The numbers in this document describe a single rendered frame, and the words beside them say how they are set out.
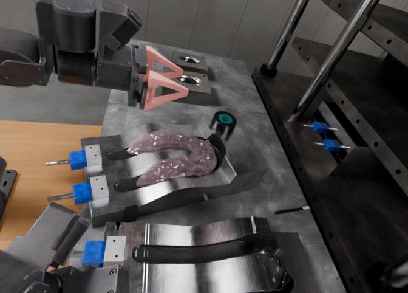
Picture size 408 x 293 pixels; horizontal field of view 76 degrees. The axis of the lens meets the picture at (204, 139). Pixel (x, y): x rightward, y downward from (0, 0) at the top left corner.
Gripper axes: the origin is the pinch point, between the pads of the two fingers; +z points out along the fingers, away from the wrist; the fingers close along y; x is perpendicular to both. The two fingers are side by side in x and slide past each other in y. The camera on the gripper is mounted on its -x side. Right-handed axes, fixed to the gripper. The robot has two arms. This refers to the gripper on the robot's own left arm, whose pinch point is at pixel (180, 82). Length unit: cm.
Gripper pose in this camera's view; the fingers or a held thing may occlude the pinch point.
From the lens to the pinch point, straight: 49.4
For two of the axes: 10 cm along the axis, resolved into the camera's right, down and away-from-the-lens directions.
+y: -2.0, -7.1, 6.7
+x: -2.9, 7.0, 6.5
